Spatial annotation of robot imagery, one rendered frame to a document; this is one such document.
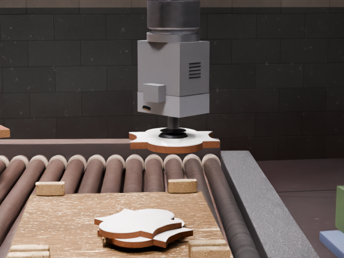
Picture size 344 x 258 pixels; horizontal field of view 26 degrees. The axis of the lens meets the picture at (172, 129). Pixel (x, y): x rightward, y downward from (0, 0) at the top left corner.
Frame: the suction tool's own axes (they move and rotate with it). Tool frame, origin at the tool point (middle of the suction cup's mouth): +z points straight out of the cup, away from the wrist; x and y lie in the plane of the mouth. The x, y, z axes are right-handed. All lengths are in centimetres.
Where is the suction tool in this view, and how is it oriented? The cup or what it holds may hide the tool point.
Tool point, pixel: (173, 144)
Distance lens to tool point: 109.0
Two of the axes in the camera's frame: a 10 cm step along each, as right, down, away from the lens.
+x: 6.9, -1.2, 7.1
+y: 7.2, 1.2, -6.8
